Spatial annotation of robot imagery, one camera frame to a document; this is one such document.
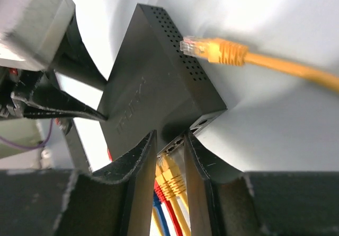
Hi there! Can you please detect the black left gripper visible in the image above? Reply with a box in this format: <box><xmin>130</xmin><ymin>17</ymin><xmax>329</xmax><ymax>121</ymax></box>
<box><xmin>1</xmin><ymin>14</ymin><xmax>108</xmax><ymax>121</ymax></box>

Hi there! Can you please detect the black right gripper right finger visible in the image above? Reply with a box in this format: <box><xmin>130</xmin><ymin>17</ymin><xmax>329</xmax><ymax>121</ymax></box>
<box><xmin>184</xmin><ymin>132</ymin><xmax>338</xmax><ymax>235</ymax></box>

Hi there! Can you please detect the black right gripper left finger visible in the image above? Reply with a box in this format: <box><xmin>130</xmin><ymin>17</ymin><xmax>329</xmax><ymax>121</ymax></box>
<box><xmin>1</xmin><ymin>130</ymin><xmax>157</xmax><ymax>235</ymax></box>

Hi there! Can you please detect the black network switch box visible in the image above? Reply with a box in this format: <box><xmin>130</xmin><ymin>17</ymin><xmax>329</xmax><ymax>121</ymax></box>
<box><xmin>98</xmin><ymin>4</ymin><xmax>227</xmax><ymax>159</ymax></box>

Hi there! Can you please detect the blue ethernet cable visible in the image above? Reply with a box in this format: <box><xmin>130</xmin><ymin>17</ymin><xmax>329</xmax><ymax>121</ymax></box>
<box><xmin>153</xmin><ymin>192</ymin><xmax>172</xmax><ymax>236</ymax></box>

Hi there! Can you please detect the yellow cable long loop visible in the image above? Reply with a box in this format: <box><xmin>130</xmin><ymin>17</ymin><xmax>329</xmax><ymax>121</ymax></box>
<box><xmin>152</xmin><ymin>207</ymin><xmax>164</xmax><ymax>236</ymax></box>

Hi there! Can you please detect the red ethernet cable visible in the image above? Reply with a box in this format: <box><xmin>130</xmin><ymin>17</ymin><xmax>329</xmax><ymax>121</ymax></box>
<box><xmin>107</xmin><ymin>145</ymin><xmax>183</xmax><ymax>236</ymax></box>

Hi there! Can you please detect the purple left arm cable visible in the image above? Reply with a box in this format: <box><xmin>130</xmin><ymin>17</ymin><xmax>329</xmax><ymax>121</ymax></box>
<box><xmin>0</xmin><ymin>118</ymin><xmax>55</xmax><ymax>151</ymax></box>

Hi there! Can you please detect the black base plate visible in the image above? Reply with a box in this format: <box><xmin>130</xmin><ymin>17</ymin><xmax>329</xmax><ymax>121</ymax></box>
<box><xmin>63</xmin><ymin>118</ymin><xmax>92</xmax><ymax>174</ymax></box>

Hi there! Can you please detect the yellow cable upper loop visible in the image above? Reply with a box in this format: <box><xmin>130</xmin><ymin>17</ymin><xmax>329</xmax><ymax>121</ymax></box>
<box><xmin>179</xmin><ymin>34</ymin><xmax>339</xmax><ymax>93</ymax></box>

